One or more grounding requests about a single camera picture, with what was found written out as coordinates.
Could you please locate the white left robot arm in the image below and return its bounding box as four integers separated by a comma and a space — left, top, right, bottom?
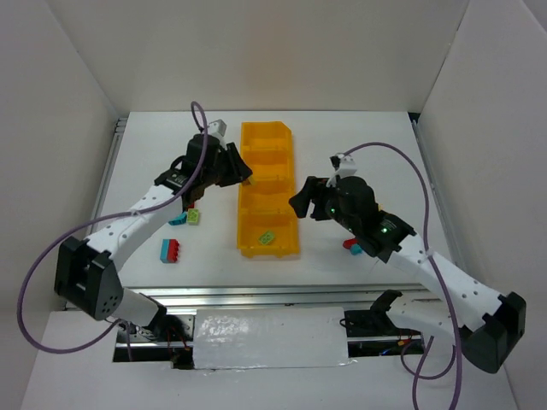
54, 134, 252, 337

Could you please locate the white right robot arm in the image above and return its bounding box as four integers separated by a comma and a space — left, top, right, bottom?
289, 176, 526, 373

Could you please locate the red curved lego brick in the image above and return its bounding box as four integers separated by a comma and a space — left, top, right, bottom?
343, 237, 358, 249

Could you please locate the yellow divided plastic bin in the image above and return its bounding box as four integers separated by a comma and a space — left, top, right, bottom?
237, 121, 300, 258

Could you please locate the lime green lego brick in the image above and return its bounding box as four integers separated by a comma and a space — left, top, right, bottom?
186, 208, 200, 226

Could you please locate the teal small lego brick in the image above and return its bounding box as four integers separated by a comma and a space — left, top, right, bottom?
350, 244, 363, 255

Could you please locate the lime green lego in bin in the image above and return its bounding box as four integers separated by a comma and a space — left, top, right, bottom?
258, 231, 276, 246

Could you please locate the teal rounded lego brick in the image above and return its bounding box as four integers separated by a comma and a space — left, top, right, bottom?
168, 214, 187, 226

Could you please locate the red studded lego brick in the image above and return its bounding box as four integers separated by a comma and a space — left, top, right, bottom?
167, 239, 180, 263

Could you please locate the teal rectangular lego brick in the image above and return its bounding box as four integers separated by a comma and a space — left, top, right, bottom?
160, 239, 170, 264

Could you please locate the white foil covered panel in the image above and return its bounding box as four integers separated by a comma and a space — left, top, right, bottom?
193, 307, 350, 370

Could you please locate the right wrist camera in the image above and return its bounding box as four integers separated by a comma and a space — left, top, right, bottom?
330, 153, 357, 179

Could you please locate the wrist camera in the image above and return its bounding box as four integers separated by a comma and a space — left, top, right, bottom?
330, 153, 357, 179
207, 120, 226, 140

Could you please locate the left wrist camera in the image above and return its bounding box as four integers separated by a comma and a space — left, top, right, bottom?
207, 120, 226, 140

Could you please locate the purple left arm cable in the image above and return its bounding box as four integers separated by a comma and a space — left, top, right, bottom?
15, 101, 210, 354

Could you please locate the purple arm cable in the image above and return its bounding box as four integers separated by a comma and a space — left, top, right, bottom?
341, 143, 465, 410
15, 101, 210, 354

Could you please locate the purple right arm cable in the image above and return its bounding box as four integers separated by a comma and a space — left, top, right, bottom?
341, 143, 465, 410

